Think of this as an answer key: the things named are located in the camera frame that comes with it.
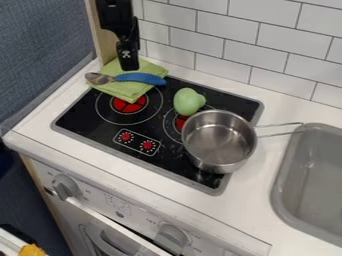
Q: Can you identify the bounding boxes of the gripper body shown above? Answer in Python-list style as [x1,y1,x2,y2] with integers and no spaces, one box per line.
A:
[114,15,142,72]

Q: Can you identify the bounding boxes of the blue fork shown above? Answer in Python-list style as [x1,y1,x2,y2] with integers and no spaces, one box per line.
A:
[82,71,167,87]

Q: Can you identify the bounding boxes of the toy stove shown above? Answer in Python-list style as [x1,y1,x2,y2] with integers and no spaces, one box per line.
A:
[49,75,266,197]

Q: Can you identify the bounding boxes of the green cloth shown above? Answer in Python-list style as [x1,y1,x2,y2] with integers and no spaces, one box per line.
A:
[85,56,170,104]

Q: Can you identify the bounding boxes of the green toy pepper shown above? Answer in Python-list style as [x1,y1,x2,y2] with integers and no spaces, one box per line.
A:
[172,87,208,117]

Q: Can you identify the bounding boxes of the silver pot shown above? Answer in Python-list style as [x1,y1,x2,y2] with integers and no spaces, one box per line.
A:
[180,109,305,175]

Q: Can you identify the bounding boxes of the toy sink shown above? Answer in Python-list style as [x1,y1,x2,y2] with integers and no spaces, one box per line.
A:
[269,122,342,248]

